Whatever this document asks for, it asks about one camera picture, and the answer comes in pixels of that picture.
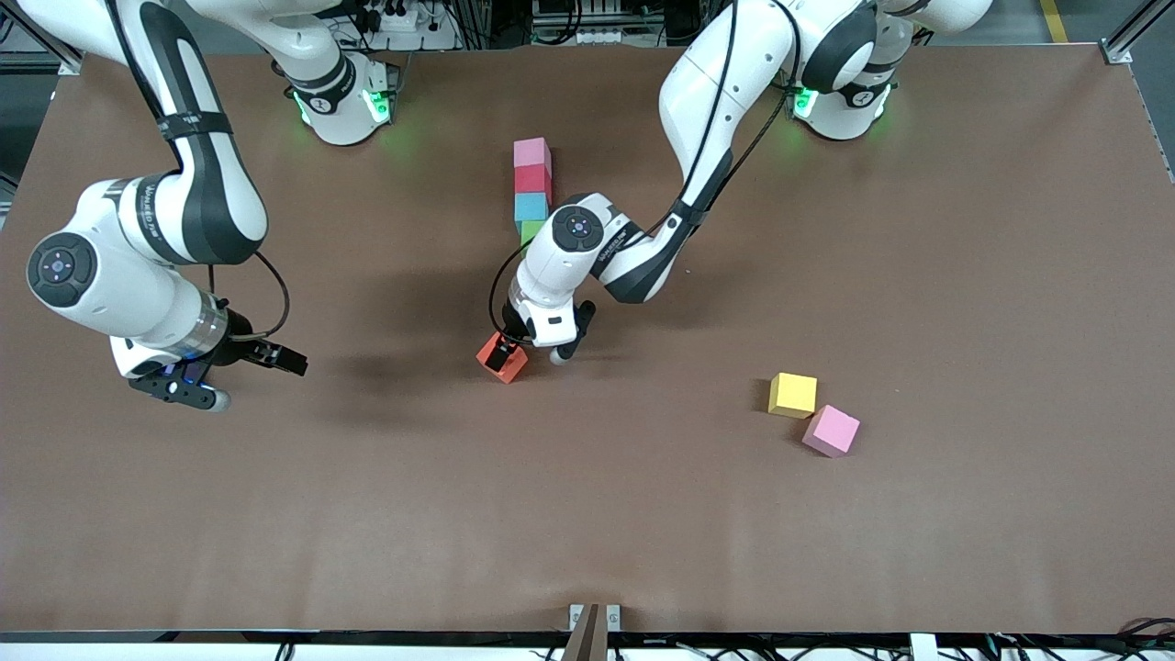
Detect orange foam cube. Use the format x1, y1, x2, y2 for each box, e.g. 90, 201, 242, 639
476, 332, 530, 385

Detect brown table cover sheet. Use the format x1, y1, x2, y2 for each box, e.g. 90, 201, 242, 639
0, 46, 1175, 636

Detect yellow foam cube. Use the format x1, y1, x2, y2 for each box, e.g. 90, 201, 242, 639
767, 372, 819, 420

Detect grey equipment rack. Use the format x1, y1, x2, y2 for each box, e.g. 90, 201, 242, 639
531, 0, 643, 47

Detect white power strip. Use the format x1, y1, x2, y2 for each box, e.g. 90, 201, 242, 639
367, 0, 423, 33

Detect small metal table bracket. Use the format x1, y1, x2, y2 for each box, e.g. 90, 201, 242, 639
569, 603, 621, 661

